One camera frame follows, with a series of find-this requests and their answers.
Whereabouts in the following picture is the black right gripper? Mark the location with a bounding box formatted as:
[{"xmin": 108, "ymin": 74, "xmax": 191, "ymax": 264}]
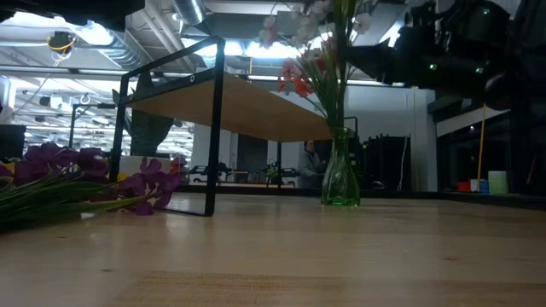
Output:
[{"xmin": 345, "ymin": 0, "xmax": 513, "ymax": 93}]

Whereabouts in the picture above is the white artificial flower bunch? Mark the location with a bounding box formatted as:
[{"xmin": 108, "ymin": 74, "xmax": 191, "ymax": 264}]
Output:
[{"xmin": 257, "ymin": 0, "xmax": 375, "ymax": 131}]

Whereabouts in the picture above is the green glass vase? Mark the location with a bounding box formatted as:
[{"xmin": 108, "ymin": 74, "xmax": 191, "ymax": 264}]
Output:
[{"xmin": 319, "ymin": 126, "xmax": 362, "ymax": 207}]

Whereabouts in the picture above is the purple artificial flower bunch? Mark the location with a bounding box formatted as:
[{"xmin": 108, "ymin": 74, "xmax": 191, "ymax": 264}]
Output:
[{"xmin": 0, "ymin": 142, "xmax": 185, "ymax": 234}]

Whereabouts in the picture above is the black background cabinet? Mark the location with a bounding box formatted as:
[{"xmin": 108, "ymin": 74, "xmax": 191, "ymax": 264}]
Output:
[{"xmin": 361, "ymin": 134, "xmax": 413, "ymax": 192}]

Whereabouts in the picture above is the person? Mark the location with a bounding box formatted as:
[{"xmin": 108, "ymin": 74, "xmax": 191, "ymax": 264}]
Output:
[{"xmin": 297, "ymin": 139, "xmax": 328, "ymax": 189}]

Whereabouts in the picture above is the pale green cup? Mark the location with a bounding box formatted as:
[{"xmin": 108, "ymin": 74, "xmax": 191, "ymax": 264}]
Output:
[{"xmin": 487, "ymin": 170, "xmax": 509, "ymax": 196}]

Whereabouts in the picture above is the potted snake plant white pot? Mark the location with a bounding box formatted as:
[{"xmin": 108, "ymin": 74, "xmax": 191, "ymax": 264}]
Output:
[{"xmin": 111, "ymin": 72, "xmax": 175, "ymax": 176}]

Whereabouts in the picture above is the black background monitor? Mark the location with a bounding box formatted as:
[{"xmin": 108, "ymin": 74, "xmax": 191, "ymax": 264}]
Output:
[{"xmin": 0, "ymin": 123, "xmax": 27, "ymax": 159}]

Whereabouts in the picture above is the yellow cable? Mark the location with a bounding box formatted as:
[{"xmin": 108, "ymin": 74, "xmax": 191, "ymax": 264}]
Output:
[{"xmin": 475, "ymin": 101, "xmax": 488, "ymax": 181}]

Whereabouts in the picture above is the wooden shelf black metal frame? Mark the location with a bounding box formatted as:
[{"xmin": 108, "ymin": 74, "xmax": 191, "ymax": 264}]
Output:
[{"xmin": 108, "ymin": 36, "xmax": 359, "ymax": 217}]

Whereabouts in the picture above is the yellow ceiling cord reel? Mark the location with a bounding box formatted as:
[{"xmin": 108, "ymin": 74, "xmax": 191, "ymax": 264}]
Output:
[{"xmin": 45, "ymin": 30, "xmax": 78, "ymax": 55}]

